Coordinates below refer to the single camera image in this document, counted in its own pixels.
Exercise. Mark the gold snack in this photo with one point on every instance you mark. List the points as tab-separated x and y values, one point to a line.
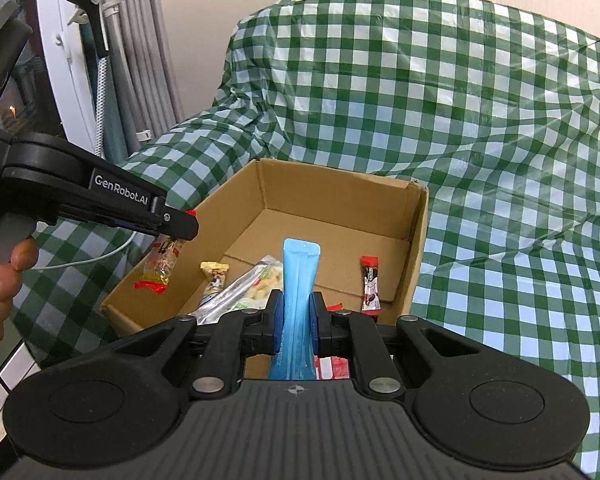
215	280

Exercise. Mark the red gummy candy packet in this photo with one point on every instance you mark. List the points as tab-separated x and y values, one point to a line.
160	265

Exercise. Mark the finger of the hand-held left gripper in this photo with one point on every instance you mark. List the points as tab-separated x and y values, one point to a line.
180	225

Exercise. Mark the red white candy bar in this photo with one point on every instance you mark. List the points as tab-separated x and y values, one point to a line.
371	285

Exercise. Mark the red white snack packet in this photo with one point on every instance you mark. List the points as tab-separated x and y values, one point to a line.
332	369

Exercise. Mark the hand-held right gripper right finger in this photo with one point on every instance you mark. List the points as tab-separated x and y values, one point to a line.
314	325

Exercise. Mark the beige nut snack bar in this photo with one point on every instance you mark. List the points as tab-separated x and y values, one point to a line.
252	285

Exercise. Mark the blue snack packet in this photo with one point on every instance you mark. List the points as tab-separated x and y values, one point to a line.
300	280

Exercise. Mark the green checked cover cloth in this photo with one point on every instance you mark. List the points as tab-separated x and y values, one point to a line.
430	85

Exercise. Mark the person's left hand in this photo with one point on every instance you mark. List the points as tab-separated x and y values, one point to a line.
0	300

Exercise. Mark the white curtain clip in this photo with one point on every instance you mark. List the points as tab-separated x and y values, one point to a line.
144	135

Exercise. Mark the cardboard box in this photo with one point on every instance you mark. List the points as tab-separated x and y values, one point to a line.
330	195

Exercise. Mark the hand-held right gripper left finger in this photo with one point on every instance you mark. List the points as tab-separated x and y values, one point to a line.
278	325

